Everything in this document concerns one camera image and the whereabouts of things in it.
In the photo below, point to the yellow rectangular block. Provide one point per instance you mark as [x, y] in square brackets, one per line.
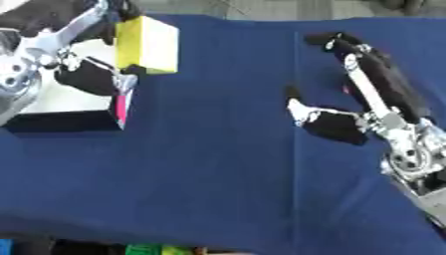
[148, 43]

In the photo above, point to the blue object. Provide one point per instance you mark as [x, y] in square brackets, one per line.
[4, 247]

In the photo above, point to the green object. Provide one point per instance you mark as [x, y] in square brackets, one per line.
[157, 249]

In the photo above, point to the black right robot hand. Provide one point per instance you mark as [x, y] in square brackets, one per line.
[334, 126]

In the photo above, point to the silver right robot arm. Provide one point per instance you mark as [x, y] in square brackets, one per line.
[415, 159]

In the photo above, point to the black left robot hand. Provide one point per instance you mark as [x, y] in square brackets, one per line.
[87, 78]

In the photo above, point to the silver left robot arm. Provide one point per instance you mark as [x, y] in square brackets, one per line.
[14, 83]

